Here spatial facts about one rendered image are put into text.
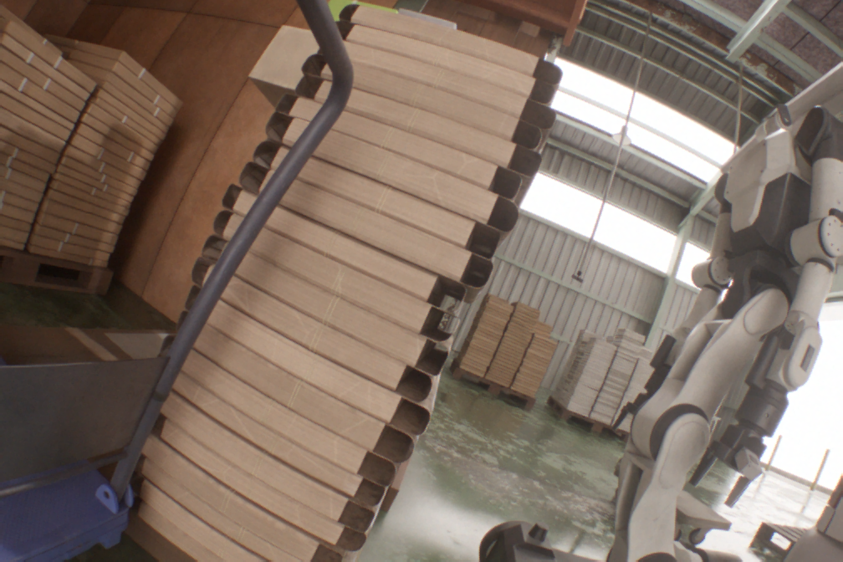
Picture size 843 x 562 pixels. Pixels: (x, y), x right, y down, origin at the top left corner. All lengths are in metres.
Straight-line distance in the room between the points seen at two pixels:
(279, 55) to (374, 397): 1.00
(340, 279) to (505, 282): 9.10
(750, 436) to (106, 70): 2.27
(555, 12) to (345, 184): 1.81
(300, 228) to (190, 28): 2.68
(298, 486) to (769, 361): 0.78
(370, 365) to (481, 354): 4.61
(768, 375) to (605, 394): 5.05
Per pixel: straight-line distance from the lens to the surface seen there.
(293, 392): 0.59
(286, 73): 1.22
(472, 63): 0.68
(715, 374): 0.96
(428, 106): 0.63
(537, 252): 9.87
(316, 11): 0.40
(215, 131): 2.49
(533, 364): 5.27
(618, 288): 10.35
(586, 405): 5.75
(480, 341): 5.16
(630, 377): 5.93
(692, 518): 2.27
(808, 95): 1.72
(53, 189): 1.93
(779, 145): 1.10
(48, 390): 0.43
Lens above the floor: 0.66
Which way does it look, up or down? 7 degrees up
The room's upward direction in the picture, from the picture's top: 24 degrees clockwise
